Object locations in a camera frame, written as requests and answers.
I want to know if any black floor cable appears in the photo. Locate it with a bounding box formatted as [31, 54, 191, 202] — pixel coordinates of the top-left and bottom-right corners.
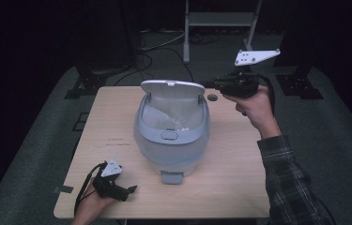
[113, 46, 195, 87]

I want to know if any translucent bin liner bag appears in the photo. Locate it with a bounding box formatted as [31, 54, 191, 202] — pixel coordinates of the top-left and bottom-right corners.
[141, 96, 205, 131]

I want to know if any person's right hand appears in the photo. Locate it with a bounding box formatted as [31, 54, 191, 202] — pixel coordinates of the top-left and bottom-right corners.
[222, 84, 282, 141]

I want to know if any grey white pedal bin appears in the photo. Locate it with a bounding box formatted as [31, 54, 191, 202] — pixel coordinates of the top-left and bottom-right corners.
[132, 79, 211, 186]

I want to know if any black metal stand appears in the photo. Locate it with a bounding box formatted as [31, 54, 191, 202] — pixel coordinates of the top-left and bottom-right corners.
[272, 0, 325, 100]
[64, 0, 141, 100]

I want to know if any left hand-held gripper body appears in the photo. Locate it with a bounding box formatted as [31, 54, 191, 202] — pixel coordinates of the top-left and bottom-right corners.
[92, 157, 130, 202]

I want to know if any left hand-held gripper black cable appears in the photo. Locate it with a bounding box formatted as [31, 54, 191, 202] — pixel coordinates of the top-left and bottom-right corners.
[73, 161, 108, 217]

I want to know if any person's left hand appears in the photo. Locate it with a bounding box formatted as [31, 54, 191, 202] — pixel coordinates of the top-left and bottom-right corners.
[69, 177, 116, 225]

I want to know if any grey tape strip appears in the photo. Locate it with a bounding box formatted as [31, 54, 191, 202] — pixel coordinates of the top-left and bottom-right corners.
[53, 185, 75, 195]

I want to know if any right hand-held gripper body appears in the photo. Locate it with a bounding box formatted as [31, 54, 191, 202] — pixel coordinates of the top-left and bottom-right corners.
[212, 48, 282, 98]

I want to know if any dark floor outlet plate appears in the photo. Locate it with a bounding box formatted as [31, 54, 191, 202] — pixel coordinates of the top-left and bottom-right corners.
[71, 112, 90, 132]

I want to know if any white metal stand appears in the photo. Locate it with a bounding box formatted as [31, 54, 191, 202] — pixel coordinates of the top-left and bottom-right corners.
[182, 0, 264, 66]

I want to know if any white floor cable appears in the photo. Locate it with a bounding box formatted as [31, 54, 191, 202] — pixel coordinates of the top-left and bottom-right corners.
[139, 31, 187, 53]

